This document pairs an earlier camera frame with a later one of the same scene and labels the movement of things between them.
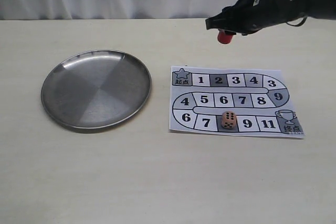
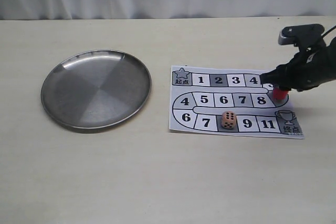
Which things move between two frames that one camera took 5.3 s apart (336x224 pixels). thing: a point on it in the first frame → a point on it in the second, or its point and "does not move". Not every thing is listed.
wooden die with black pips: x=228 y=119 does not move
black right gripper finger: x=244 y=32 → x=302 y=87
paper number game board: x=232 y=100 does not move
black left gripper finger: x=229 y=19 → x=277 y=77
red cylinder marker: x=223 y=38 → x=280 y=95
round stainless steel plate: x=96 y=89 does not move
